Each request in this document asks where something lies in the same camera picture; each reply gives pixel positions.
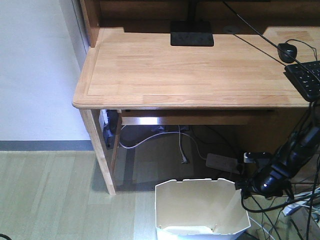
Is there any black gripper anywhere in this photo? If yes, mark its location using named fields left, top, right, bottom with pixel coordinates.
left=234, top=166, right=292, bottom=199

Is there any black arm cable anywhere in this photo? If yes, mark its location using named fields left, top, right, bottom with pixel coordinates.
left=240, top=99, right=320, bottom=240

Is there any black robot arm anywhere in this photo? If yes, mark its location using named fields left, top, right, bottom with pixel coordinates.
left=234, top=123, right=320, bottom=199

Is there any black monitor cable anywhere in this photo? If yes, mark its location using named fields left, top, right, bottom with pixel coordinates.
left=222, top=0, right=320, bottom=83

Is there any black keyboard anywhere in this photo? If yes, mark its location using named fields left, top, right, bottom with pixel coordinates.
left=284, top=61, right=320, bottom=102

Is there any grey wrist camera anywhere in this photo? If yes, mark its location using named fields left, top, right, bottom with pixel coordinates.
left=243, top=152, right=272, bottom=164

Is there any white cable under desk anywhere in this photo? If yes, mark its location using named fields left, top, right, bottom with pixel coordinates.
left=119, top=124, right=208, bottom=165

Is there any white trash bin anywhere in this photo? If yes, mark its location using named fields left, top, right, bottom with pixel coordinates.
left=154, top=178, right=251, bottom=240

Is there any white power strip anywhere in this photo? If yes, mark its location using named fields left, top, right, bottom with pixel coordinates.
left=205, top=153, right=244, bottom=175

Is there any light wooden desk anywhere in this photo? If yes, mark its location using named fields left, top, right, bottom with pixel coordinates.
left=72, top=0, right=320, bottom=195

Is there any black computer mouse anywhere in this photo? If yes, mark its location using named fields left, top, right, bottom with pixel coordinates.
left=277, top=42, right=298, bottom=64

